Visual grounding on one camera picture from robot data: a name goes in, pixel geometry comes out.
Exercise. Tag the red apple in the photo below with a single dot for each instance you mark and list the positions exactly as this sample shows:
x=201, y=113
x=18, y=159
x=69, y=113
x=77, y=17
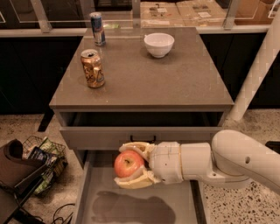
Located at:
x=127, y=162

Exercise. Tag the grey middle drawer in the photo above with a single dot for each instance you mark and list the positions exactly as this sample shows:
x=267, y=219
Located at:
x=101, y=201

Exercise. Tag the grey drawer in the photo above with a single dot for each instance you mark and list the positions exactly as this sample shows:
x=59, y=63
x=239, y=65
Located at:
x=101, y=201
x=108, y=130

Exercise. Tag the cardboard box left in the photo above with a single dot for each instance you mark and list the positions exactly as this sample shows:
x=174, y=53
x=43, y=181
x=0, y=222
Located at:
x=160, y=14

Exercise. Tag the brown chair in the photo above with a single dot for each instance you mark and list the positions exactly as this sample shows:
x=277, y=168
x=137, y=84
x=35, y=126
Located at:
x=18, y=178

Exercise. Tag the white ceramic bowl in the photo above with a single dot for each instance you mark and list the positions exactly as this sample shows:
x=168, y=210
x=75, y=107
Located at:
x=158, y=44

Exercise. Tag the grey top drawer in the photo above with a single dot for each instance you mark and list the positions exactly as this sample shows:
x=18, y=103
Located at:
x=108, y=130

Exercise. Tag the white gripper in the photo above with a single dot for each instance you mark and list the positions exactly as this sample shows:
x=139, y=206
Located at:
x=166, y=162

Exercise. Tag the blue energy drink can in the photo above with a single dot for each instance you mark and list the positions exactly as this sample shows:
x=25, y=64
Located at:
x=97, y=28

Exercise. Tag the grey drawer cabinet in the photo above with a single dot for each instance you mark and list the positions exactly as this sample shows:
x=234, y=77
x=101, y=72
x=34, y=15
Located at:
x=185, y=80

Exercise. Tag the white diagonal pole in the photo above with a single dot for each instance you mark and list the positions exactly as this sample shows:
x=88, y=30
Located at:
x=265, y=57

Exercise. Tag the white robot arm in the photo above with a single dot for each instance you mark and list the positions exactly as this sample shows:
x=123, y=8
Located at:
x=231, y=160

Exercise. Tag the orange cardboard box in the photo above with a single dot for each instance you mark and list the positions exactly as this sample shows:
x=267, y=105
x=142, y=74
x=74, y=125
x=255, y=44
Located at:
x=256, y=12

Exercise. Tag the gold soda can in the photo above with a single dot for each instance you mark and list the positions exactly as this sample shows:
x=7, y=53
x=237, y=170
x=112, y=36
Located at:
x=92, y=67

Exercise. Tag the wire basket with snack bags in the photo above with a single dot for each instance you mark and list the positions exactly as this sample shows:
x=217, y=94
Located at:
x=52, y=154

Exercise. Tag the cardboard box right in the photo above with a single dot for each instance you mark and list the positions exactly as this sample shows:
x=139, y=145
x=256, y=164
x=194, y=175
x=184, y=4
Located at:
x=201, y=13

